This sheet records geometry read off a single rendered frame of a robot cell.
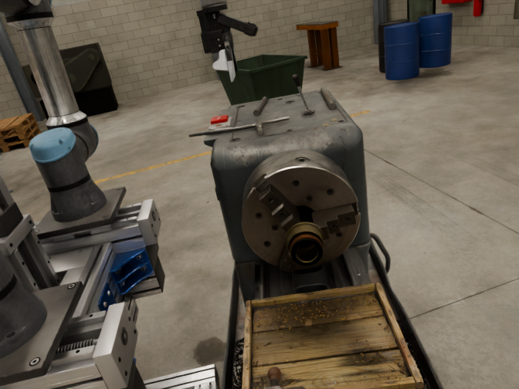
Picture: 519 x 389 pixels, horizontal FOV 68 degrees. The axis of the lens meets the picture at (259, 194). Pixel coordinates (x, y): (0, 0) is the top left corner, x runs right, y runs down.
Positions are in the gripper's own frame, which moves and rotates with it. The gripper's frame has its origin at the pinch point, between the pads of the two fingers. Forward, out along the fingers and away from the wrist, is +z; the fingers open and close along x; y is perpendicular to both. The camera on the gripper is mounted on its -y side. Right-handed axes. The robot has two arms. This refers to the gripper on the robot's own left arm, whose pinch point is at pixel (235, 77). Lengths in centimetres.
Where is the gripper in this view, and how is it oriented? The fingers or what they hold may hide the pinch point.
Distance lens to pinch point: 121.4
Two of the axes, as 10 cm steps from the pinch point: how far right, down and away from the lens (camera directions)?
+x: 0.0, 4.4, -9.0
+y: -9.8, 1.6, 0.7
